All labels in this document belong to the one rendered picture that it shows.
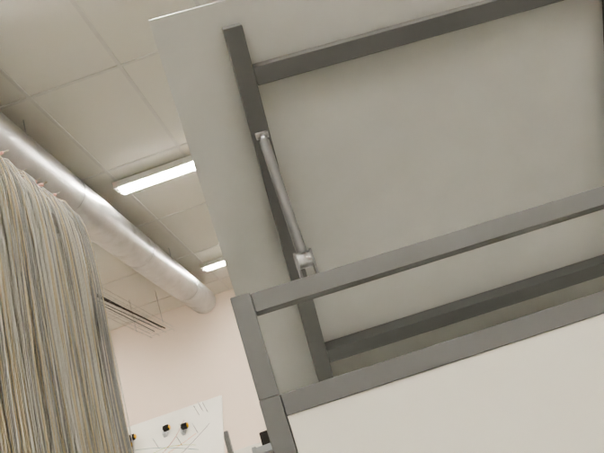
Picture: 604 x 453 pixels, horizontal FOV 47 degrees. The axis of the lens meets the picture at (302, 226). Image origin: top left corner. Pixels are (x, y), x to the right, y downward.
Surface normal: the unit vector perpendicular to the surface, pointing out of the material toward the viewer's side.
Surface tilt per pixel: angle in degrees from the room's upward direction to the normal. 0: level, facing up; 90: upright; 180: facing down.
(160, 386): 90
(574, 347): 90
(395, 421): 90
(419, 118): 134
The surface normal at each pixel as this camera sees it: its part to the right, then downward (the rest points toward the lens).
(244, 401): -0.14, -0.31
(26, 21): 0.30, 0.89
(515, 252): 0.20, 0.38
